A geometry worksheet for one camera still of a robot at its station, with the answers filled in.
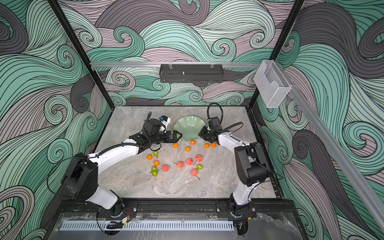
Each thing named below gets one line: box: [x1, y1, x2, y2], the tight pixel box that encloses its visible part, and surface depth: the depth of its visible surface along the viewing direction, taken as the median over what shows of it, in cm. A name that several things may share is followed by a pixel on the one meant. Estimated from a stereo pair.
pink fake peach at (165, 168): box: [161, 164, 169, 172], surface depth 87 cm
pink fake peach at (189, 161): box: [185, 158, 193, 166], surface depth 89 cm
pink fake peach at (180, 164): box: [177, 161, 184, 169], surface depth 88 cm
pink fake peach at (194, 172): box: [191, 168, 198, 177], surface depth 85 cm
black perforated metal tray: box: [159, 64, 224, 83], surface depth 97 cm
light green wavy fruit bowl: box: [173, 115, 206, 142], surface depth 108 cm
